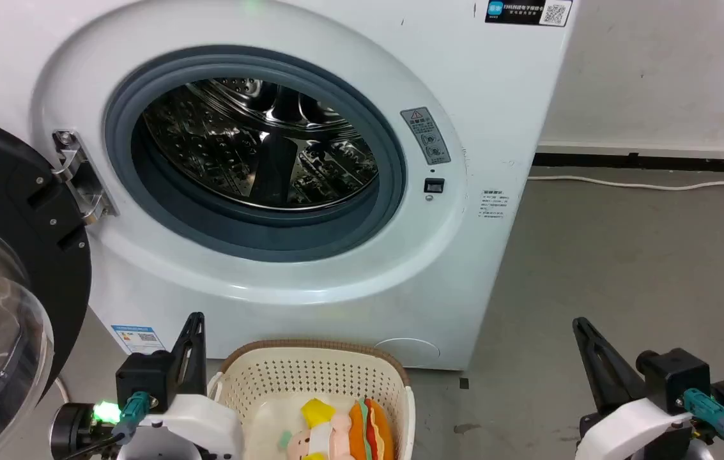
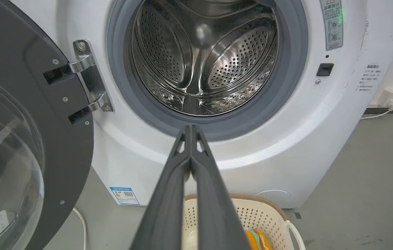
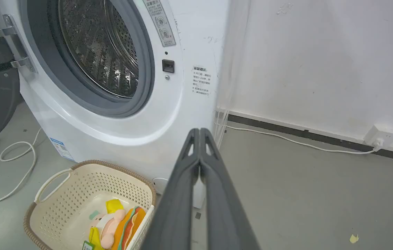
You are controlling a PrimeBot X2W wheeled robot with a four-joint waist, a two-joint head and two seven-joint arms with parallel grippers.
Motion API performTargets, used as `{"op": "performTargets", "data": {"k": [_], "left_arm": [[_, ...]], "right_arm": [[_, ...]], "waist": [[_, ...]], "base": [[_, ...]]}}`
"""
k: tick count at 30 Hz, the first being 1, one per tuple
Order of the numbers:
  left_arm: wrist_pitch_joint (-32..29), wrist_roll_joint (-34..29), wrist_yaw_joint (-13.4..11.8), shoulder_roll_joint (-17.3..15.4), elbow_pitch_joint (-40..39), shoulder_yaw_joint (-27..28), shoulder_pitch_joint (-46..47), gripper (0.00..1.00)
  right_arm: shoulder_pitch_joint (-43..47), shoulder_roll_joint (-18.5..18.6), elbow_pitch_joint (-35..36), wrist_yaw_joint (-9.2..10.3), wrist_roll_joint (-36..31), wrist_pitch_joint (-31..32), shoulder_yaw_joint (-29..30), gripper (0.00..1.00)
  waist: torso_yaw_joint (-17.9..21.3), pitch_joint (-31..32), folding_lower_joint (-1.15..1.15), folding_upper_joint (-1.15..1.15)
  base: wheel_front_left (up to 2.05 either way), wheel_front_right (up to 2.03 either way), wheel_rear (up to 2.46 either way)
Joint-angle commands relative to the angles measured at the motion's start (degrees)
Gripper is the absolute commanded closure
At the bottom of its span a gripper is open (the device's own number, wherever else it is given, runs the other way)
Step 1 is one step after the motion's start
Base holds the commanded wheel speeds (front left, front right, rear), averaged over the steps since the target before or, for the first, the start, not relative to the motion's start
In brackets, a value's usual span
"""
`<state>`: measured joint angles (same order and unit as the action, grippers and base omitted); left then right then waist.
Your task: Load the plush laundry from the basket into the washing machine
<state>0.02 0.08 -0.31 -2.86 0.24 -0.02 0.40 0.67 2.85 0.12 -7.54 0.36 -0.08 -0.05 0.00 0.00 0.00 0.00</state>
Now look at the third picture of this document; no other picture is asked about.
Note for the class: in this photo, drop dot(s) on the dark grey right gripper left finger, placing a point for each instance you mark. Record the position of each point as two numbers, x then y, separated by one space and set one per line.
173 205

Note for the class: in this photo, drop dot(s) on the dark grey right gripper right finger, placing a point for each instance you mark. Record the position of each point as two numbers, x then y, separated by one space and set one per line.
227 208

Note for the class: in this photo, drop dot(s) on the white front-load washing machine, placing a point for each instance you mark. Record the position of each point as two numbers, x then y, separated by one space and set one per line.
168 114

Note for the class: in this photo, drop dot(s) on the orange striped plush toy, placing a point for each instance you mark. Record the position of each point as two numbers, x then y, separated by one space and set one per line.
132 225

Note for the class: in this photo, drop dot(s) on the pink doll with yellow clothes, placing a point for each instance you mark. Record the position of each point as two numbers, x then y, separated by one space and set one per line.
108 225

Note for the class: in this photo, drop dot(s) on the cream perforated laundry basket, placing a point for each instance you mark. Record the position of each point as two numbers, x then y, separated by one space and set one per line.
75 194

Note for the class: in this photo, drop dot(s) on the yellow paper scrap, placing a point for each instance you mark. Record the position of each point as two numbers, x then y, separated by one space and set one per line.
353 238

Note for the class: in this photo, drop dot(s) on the white wall socket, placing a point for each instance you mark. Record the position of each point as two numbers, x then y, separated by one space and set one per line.
380 135

